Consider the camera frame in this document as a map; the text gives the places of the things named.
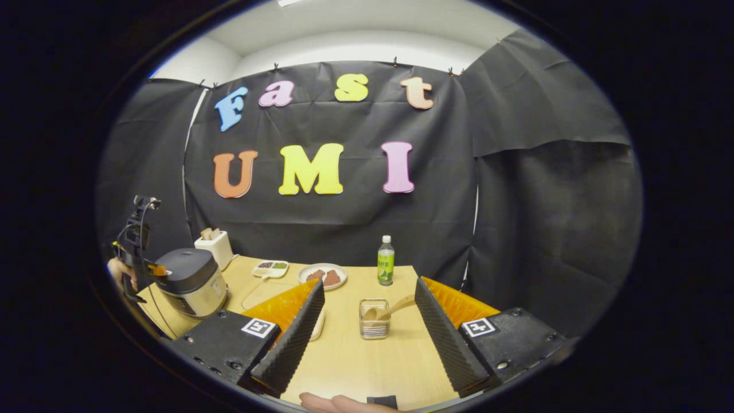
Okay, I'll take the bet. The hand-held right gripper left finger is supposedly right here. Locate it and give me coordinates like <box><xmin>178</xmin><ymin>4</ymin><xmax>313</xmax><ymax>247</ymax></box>
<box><xmin>171</xmin><ymin>279</ymin><xmax>326</xmax><ymax>398</ymax></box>

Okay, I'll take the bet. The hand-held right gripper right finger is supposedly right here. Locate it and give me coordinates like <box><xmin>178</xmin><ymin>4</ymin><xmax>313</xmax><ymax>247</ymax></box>
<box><xmin>415</xmin><ymin>276</ymin><xmax>568</xmax><ymax>398</ymax></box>

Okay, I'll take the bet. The black silver rice cooker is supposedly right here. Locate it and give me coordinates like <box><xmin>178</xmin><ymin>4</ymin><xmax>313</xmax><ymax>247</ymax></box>
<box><xmin>154</xmin><ymin>248</ymin><xmax>229</xmax><ymax>319</ymax></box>

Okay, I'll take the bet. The wooden spoon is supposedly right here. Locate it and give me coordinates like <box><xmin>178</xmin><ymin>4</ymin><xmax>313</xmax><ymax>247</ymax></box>
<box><xmin>364</xmin><ymin>294</ymin><xmax>418</xmax><ymax>322</ymax></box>

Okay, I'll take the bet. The wire chopstick holder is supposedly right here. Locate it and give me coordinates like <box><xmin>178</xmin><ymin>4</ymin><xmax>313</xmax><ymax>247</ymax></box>
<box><xmin>359</xmin><ymin>298</ymin><xmax>392</xmax><ymax>340</ymax></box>

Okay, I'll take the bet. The clear glass bowl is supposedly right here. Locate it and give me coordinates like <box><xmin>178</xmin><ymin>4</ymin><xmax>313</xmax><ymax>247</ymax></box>
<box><xmin>241</xmin><ymin>281</ymin><xmax>326</xmax><ymax>342</ymax></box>

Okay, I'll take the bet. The white round plate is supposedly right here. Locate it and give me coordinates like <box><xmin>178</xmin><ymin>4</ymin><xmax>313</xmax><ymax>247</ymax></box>
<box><xmin>298</xmin><ymin>263</ymin><xmax>348</xmax><ymax>291</ymax></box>

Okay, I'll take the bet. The white toaster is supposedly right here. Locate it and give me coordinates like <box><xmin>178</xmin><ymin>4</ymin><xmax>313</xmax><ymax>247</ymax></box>
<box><xmin>194</xmin><ymin>229</ymin><xmax>235</xmax><ymax>271</ymax></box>

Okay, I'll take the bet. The white divided bean dish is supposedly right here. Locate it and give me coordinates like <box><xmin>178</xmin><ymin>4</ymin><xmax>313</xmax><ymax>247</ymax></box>
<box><xmin>252</xmin><ymin>260</ymin><xmax>290</xmax><ymax>280</ymax></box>

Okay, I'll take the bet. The green drink bottle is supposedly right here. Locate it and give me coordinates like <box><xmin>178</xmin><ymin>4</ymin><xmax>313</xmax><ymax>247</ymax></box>
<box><xmin>377</xmin><ymin>235</ymin><xmax>396</xmax><ymax>286</ymax></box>

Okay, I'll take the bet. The black backdrop cloth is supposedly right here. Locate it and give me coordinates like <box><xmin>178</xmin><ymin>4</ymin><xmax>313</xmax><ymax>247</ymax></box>
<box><xmin>97</xmin><ymin>29</ymin><xmax>643</xmax><ymax>339</ymax></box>

